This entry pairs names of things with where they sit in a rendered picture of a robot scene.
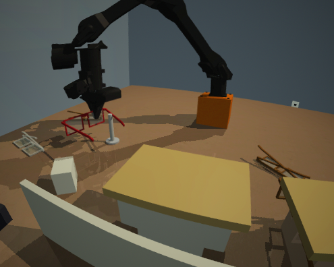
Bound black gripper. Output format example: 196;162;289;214
78;65;121;119

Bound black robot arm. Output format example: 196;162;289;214
51;0;233;99

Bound red glasses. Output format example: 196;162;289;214
61;108;125;141

